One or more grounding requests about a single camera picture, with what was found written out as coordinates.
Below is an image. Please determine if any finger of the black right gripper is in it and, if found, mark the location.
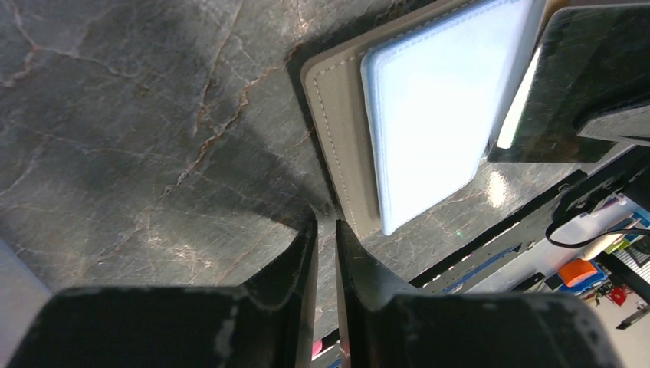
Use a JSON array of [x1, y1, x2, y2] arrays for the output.
[[578, 104, 649, 146]]

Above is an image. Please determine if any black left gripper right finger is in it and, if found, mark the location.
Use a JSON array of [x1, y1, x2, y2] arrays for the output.
[[336, 220, 622, 367]]

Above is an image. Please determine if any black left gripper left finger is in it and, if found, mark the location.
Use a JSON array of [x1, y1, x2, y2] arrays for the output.
[[8, 219, 318, 367]]

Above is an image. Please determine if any pink cylindrical marker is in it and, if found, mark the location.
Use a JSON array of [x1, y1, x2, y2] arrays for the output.
[[311, 339, 323, 360]]

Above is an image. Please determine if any beige card holder wallet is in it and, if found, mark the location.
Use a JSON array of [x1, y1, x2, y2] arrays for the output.
[[300, 1, 547, 237]]

